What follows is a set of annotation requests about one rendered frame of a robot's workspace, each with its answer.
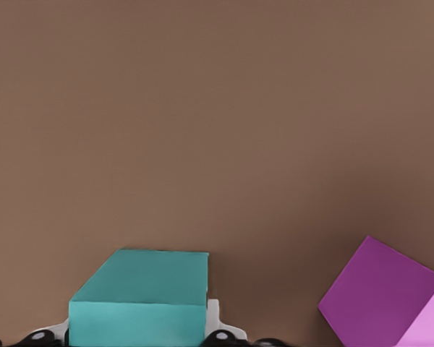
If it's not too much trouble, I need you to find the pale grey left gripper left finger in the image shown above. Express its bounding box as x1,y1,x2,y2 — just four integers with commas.
15,317,71,347

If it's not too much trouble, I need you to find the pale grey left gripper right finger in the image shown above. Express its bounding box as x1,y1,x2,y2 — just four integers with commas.
201,298,250,347

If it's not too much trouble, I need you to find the teal blue cube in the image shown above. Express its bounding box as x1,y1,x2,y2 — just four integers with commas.
68,247,210,347

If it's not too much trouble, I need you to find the purple cube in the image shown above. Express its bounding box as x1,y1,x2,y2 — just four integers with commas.
317,235,434,347

